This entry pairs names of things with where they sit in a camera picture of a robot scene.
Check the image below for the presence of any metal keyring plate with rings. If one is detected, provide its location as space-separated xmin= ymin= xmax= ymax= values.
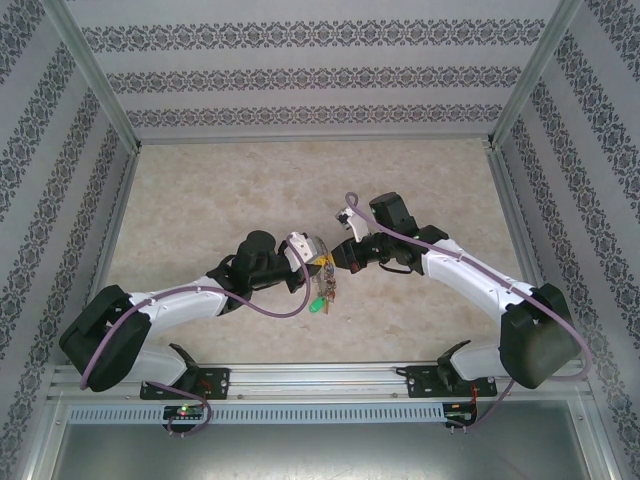
xmin=312 ymin=262 xmax=339 ymax=317

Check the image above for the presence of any grey steel sheet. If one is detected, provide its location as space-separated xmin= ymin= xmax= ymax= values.
xmin=49 ymin=399 xmax=601 ymax=480

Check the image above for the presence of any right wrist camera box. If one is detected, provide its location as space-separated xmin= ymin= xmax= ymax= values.
xmin=333 ymin=205 xmax=374 ymax=242

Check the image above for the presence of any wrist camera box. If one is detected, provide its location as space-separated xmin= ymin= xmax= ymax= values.
xmin=284 ymin=230 xmax=329 ymax=264
xmin=333 ymin=205 xmax=374 ymax=242

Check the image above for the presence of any black looped wrist cable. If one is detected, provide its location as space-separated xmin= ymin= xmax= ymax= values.
xmin=378 ymin=259 xmax=417 ymax=276

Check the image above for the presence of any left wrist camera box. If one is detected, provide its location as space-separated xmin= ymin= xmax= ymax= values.
xmin=284 ymin=230 xmax=329 ymax=264

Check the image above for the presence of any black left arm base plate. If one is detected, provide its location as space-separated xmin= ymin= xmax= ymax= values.
xmin=139 ymin=367 xmax=231 ymax=400

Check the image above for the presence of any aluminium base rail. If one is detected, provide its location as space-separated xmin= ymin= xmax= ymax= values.
xmin=47 ymin=362 xmax=586 ymax=401

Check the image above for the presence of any aluminium side rail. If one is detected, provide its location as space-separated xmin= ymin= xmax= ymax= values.
xmin=487 ymin=147 xmax=569 ymax=361
xmin=67 ymin=147 xmax=144 ymax=366

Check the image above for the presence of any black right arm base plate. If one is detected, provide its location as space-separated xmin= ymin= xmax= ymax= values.
xmin=404 ymin=364 xmax=499 ymax=399

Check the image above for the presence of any slotted grey cable duct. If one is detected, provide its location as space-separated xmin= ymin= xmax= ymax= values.
xmin=67 ymin=403 xmax=446 ymax=425

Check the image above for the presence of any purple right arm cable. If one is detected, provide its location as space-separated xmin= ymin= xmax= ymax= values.
xmin=343 ymin=191 xmax=594 ymax=435

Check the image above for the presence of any aluminium frame post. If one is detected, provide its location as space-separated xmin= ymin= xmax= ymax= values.
xmin=42 ymin=0 xmax=144 ymax=154
xmin=484 ymin=0 xmax=586 ymax=151

